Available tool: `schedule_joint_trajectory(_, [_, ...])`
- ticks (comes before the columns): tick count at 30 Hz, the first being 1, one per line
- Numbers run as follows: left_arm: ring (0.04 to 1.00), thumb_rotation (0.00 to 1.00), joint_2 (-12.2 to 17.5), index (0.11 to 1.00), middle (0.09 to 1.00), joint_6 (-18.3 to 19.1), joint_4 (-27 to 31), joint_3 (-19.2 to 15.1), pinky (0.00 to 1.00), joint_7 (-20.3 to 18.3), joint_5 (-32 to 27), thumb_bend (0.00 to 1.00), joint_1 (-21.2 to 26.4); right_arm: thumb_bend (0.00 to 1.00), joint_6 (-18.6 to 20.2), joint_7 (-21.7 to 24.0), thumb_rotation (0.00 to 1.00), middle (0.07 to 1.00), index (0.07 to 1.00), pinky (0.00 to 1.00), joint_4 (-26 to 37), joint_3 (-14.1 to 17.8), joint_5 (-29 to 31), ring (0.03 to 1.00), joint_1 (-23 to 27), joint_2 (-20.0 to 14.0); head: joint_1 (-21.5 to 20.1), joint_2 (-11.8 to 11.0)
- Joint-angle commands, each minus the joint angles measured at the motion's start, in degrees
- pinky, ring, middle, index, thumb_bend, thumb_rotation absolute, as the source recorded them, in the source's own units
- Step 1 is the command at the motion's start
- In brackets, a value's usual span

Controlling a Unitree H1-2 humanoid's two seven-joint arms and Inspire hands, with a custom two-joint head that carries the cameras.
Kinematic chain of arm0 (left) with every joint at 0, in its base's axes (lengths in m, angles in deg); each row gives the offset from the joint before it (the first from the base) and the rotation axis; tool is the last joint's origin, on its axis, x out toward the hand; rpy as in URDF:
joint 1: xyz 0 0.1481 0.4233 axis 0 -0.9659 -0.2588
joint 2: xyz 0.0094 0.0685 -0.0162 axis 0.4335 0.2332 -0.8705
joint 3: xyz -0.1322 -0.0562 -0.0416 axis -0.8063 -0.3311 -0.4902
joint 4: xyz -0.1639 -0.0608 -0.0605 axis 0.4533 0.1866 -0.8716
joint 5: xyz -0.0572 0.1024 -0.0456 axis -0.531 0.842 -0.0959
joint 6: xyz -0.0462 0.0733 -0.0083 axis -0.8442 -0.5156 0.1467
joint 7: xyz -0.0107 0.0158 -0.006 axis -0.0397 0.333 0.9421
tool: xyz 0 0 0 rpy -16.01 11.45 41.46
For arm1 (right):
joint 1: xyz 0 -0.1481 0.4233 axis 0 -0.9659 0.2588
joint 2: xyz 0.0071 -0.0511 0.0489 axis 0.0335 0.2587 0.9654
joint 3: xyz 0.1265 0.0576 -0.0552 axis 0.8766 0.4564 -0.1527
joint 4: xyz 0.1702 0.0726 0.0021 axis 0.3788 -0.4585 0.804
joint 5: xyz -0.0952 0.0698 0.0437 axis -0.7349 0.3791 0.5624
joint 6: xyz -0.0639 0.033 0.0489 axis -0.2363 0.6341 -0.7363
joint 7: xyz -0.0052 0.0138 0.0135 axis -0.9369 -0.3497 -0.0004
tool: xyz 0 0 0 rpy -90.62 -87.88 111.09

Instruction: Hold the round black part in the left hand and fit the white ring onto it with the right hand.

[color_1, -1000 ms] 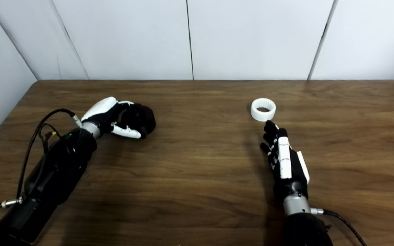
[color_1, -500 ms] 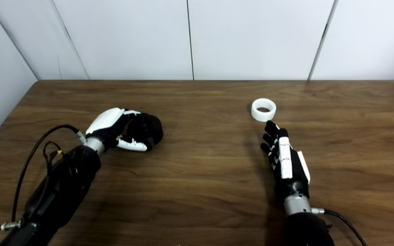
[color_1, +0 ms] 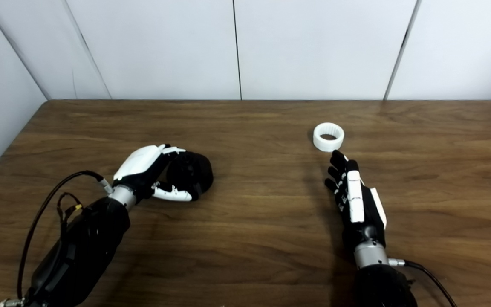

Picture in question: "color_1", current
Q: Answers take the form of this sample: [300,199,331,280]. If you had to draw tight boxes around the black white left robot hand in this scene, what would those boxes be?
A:
[113,144,199,203]

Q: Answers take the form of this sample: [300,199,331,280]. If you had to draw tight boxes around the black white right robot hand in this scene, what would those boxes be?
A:
[324,150,387,248]

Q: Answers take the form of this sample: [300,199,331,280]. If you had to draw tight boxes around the round black plastic part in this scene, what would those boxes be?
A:
[167,151,214,197]

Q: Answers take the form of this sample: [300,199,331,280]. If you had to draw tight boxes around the white toothed plastic ring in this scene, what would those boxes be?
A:
[313,122,345,153]

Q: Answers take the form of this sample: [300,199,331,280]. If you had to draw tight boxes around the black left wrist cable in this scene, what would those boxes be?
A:
[0,171,114,307]

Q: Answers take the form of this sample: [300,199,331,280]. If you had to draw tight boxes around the thin wire with yellow tag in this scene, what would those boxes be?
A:
[57,192,84,239]

